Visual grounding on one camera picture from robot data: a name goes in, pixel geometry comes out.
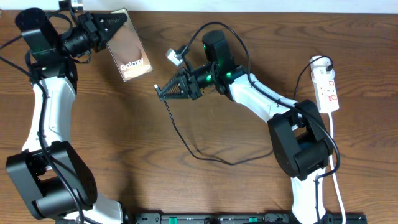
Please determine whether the black charger cable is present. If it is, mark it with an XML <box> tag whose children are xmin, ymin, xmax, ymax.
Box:
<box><xmin>154</xmin><ymin>55</ymin><xmax>335</xmax><ymax>166</ymax></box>

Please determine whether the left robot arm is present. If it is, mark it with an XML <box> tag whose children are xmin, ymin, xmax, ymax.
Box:
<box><xmin>6</xmin><ymin>2</ymin><xmax>131</xmax><ymax>223</ymax></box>

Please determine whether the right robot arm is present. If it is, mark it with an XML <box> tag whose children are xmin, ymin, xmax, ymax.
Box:
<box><xmin>155</xmin><ymin>30</ymin><xmax>336</xmax><ymax>223</ymax></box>

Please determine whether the white power strip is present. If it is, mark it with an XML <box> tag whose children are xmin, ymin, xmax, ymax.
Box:
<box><xmin>310</xmin><ymin>55</ymin><xmax>340</xmax><ymax>114</ymax></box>

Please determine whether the black right camera cable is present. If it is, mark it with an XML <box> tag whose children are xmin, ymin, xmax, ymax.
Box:
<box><xmin>180</xmin><ymin>21</ymin><xmax>341</xmax><ymax>224</ymax></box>

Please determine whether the black camera cable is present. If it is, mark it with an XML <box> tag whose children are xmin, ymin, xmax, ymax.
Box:
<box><xmin>180</xmin><ymin>21</ymin><xmax>341</xmax><ymax>224</ymax></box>
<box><xmin>0</xmin><ymin>9</ymin><xmax>94</xmax><ymax>224</ymax></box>

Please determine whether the black left camera cable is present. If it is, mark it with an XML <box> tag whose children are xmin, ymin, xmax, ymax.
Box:
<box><xmin>0</xmin><ymin>9</ymin><xmax>94</xmax><ymax>224</ymax></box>

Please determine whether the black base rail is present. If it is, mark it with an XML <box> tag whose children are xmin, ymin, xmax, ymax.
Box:
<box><xmin>133</xmin><ymin>212</ymin><xmax>368</xmax><ymax>224</ymax></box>

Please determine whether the white power strip cord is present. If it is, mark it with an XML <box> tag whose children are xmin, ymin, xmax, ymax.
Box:
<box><xmin>328</xmin><ymin>112</ymin><xmax>347</xmax><ymax>224</ymax></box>

